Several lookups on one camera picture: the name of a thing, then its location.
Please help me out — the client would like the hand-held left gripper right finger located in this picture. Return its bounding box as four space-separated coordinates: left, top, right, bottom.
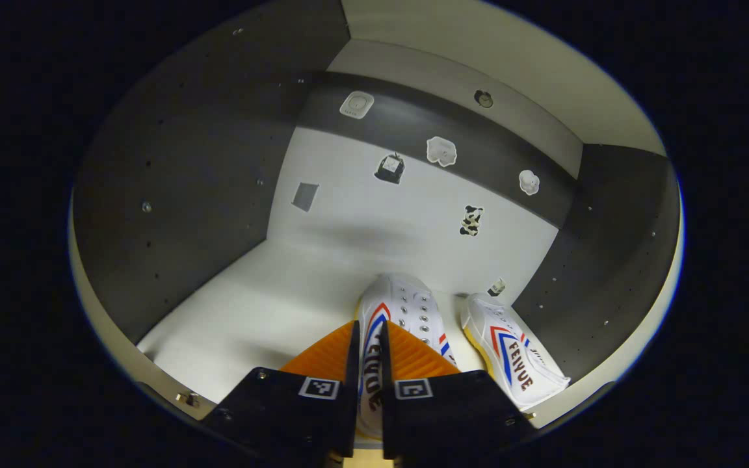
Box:
378 320 538 461

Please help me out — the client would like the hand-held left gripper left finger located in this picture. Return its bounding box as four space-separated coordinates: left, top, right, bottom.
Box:
199 320 360 459

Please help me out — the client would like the white canvas shoe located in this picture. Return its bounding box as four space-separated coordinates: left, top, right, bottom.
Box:
355 273 460 439
460 292 572 411

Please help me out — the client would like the white shoe cabinet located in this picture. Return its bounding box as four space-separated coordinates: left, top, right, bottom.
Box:
69 0 684 430

